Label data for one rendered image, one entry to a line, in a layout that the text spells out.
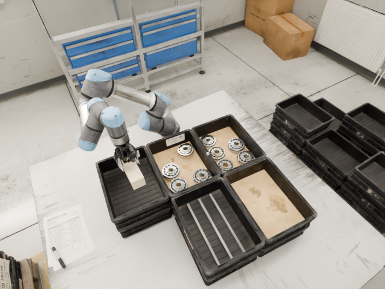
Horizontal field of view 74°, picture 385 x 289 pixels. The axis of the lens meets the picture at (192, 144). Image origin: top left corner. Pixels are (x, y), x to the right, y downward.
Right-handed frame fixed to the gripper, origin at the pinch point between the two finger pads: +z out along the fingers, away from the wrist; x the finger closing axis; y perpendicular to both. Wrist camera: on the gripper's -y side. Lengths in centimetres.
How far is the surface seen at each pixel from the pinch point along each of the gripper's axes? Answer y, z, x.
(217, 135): -12, 26, 61
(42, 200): -33, 39, -52
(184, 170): 0.5, 26.0, 28.9
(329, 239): 72, 38, 77
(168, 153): -15.3, 26.1, 26.5
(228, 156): 6, 26, 58
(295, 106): -30, 60, 162
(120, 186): -8.9, 26.2, -7.9
